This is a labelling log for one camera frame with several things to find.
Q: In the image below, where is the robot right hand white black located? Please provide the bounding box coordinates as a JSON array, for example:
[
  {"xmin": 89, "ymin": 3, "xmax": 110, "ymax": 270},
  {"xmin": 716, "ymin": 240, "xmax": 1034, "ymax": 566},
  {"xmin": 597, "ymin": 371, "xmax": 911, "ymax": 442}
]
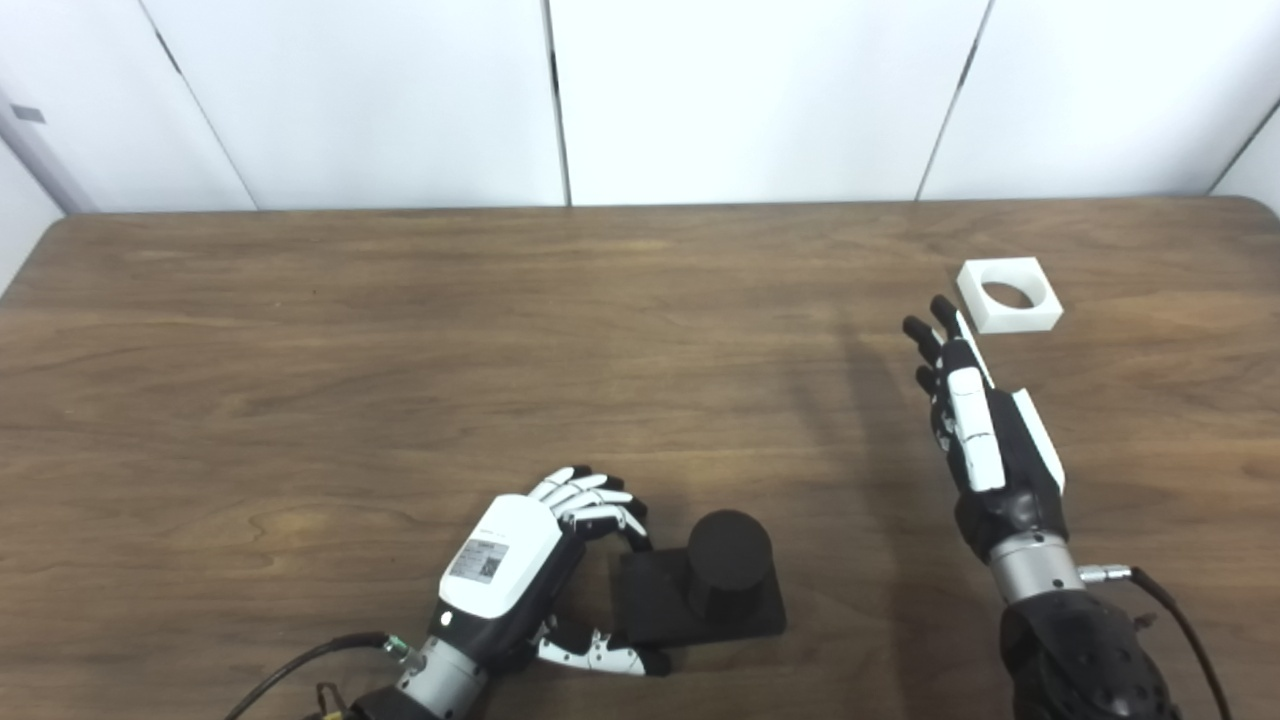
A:
[{"xmin": 902, "ymin": 293, "xmax": 1069, "ymax": 564}]

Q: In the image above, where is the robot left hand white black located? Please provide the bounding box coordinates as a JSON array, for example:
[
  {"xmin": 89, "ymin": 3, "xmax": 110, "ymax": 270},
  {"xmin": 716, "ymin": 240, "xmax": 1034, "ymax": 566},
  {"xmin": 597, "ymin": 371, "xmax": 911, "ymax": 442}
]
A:
[{"xmin": 428, "ymin": 464, "xmax": 674, "ymax": 679}]

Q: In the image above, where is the white square piece with hole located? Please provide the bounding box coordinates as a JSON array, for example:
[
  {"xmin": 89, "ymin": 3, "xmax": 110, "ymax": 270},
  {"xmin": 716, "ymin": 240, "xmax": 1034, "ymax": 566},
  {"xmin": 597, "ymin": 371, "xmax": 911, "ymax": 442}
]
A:
[{"xmin": 955, "ymin": 256, "xmax": 1065, "ymax": 336}]

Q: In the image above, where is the black peg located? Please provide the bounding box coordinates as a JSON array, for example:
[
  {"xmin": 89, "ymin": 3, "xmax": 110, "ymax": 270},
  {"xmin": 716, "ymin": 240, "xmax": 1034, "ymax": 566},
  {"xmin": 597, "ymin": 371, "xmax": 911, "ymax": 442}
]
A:
[{"xmin": 611, "ymin": 509, "xmax": 789, "ymax": 647}]

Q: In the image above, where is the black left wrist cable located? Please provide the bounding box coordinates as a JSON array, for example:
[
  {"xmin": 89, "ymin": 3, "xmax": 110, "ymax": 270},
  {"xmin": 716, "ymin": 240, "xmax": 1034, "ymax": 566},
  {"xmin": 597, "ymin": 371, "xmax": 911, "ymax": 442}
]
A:
[{"xmin": 222, "ymin": 630, "xmax": 423, "ymax": 720}]

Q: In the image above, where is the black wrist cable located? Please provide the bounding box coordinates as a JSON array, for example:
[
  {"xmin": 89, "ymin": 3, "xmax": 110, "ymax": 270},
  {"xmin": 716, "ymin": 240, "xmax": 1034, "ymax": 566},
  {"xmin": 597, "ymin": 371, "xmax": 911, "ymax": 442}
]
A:
[
  {"xmin": 1077, "ymin": 564, "xmax": 1235, "ymax": 720},
  {"xmin": 222, "ymin": 630, "xmax": 423, "ymax": 720}
]

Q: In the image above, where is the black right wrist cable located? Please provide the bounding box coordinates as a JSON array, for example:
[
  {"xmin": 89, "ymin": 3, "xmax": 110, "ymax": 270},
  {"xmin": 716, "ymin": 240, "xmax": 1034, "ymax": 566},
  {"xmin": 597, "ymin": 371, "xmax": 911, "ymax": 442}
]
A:
[{"xmin": 1077, "ymin": 564, "xmax": 1235, "ymax": 720}]

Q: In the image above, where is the grey wall corner post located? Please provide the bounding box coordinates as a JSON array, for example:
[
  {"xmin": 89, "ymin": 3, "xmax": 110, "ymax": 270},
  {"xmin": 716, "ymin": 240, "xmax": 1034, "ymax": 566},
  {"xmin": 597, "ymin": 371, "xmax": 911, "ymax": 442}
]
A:
[{"xmin": 0, "ymin": 88, "xmax": 101, "ymax": 217}]

